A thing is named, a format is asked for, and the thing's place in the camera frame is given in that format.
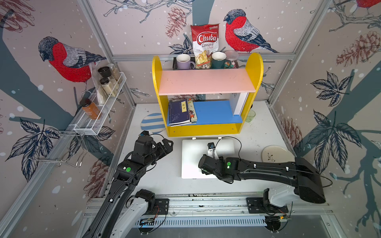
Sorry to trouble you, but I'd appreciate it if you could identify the dark green mug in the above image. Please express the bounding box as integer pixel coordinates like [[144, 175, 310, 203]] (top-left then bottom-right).
[[211, 52, 226, 69]]

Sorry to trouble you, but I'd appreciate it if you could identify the dark blue book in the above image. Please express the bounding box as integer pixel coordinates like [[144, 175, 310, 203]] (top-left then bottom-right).
[[169, 99, 191, 127]]

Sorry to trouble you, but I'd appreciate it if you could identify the black tray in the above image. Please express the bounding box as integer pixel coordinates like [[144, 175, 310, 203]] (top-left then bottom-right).
[[173, 56, 239, 70]]

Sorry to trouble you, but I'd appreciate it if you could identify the blue striped round plate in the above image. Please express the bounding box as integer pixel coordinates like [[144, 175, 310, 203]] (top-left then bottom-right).
[[140, 113, 166, 134]]

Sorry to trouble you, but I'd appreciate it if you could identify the white book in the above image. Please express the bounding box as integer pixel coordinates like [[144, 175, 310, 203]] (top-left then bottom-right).
[[229, 92, 249, 116]]

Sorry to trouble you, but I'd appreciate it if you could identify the cream and blue plate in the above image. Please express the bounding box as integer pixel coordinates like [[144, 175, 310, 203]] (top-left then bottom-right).
[[262, 145, 295, 163]]

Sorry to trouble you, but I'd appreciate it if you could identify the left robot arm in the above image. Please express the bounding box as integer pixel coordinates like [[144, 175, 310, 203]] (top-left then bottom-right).
[[84, 131, 173, 238]]

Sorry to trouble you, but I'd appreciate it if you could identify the orange spice jar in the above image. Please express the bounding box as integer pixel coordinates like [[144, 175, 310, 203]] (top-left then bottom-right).
[[80, 98, 101, 120]]

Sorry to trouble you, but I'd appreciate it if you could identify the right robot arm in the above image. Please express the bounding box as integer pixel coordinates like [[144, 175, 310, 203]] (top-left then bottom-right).
[[198, 154, 326, 207]]

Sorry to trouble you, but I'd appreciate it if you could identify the white wire spice rack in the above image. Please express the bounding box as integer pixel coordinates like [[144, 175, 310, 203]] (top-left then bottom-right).
[[73, 72, 127, 135]]

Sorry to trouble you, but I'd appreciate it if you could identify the yellow wooden shelf unit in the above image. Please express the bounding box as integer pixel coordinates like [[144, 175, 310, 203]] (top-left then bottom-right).
[[152, 53, 264, 137]]

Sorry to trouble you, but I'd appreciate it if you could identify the lilac mug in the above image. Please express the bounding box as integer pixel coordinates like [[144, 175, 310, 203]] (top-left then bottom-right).
[[176, 54, 195, 70]]

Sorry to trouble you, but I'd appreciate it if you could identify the black lid spice jar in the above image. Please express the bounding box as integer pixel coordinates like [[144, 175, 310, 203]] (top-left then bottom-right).
[[100, 77, 119, 97], [98, 66, 119, 89]]

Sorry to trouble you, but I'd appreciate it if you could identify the silver laptop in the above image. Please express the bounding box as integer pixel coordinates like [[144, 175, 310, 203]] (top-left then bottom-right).
[[181, 138, 236, 179]]

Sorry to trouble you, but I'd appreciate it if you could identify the metal hook rail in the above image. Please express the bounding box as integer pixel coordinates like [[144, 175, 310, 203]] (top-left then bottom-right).
[[28, 131, 88, 168]]

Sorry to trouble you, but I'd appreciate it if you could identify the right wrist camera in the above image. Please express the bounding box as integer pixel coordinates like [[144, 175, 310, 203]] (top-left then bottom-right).
[[207, 142, 219, 159]]

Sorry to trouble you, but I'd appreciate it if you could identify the red Chuba chips bag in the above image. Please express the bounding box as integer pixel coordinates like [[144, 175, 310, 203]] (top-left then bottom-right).
[[191, 24, 219, 69]]

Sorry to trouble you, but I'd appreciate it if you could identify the green drinking glass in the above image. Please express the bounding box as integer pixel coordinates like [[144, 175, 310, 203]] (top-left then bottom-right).
[[245, 110, 256, 123]]

